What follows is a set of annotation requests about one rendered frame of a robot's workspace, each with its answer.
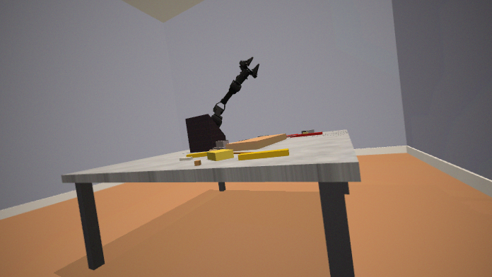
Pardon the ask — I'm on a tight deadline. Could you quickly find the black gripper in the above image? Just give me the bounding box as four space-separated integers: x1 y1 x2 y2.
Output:
239 57 259 79

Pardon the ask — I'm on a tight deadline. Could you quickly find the yellow rectangular block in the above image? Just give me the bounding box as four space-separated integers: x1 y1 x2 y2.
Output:
206 149 234 161

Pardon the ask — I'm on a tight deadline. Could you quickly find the yellow flat bar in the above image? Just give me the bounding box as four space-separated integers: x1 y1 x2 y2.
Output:
238 148 289 160
186 152 207 158

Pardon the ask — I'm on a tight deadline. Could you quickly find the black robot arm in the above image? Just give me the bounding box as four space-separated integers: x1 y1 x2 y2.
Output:
211 75 245 127

